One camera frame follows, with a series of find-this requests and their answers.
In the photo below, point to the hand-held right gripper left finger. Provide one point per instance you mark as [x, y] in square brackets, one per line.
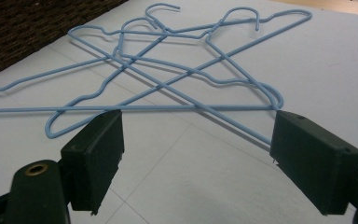
[93, 158]

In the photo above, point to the white table sheet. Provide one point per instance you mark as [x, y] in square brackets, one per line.
[199, 174]

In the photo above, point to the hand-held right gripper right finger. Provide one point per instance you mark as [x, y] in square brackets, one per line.
[317, 165]

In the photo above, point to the brown wicker basket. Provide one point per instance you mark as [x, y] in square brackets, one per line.
[28, 28]

